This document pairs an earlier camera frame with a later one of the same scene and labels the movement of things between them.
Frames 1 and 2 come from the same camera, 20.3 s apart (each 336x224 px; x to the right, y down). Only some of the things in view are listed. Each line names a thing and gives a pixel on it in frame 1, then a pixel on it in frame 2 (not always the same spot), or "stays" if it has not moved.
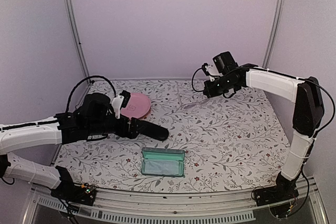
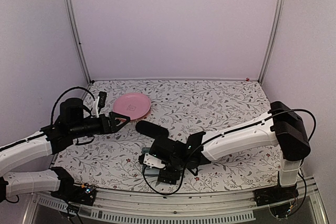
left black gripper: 132,133 to 113,127
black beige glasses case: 153,130 stays
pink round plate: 139,105 stays
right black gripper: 208,91 to 169,178
